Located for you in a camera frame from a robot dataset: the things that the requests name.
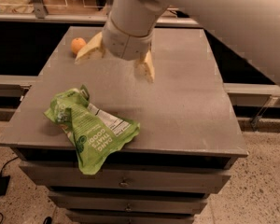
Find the black power adapter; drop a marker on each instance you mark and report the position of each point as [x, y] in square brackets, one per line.
[4, 181]

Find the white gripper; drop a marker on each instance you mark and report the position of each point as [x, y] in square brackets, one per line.
[125, 44]

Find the orange fruit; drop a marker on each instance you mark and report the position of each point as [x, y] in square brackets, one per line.
[77, 44]

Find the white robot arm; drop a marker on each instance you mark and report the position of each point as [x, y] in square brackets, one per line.
[251, 28]

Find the grey drawer cabinet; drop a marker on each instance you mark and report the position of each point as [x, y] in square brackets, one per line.
[189, 136]

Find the green rice chip bag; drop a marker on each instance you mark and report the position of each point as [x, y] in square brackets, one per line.
[94, 133]

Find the metal railing frame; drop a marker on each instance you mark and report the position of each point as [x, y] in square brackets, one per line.
[75, 12]

